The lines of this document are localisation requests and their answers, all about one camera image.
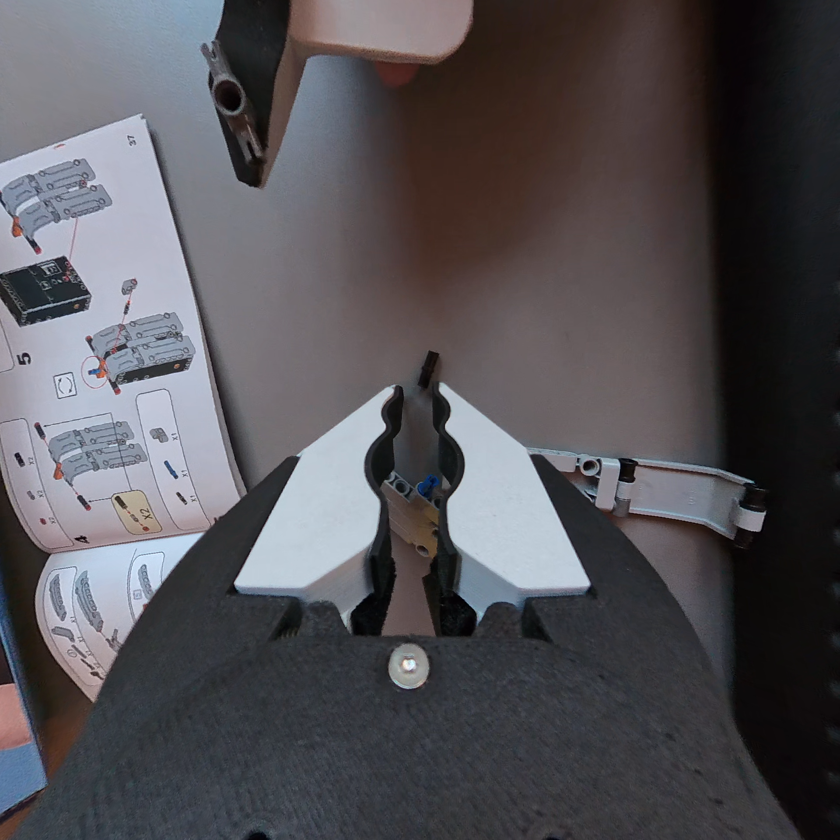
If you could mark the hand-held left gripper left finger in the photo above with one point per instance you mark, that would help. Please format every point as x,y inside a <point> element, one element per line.
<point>315,525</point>

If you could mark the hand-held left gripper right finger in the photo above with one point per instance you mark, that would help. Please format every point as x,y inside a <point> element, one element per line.
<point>512,525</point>

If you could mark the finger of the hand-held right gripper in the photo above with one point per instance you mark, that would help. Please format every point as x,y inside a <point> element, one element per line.
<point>367,26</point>

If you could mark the dark grey toy connector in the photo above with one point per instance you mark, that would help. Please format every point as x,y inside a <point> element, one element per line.
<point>229,98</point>

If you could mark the black toy brick pin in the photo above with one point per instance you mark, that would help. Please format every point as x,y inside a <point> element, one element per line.
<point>428,367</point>

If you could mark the person's right hand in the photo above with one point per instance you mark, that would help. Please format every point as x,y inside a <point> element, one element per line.
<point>397,75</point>

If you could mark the open instruction booklet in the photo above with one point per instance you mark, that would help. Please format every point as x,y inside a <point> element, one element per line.
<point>164,328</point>

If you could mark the black perforated office chair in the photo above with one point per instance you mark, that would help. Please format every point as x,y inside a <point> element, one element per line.
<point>774,394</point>

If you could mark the blue building kit box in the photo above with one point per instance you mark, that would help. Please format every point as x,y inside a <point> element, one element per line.
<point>19,656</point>

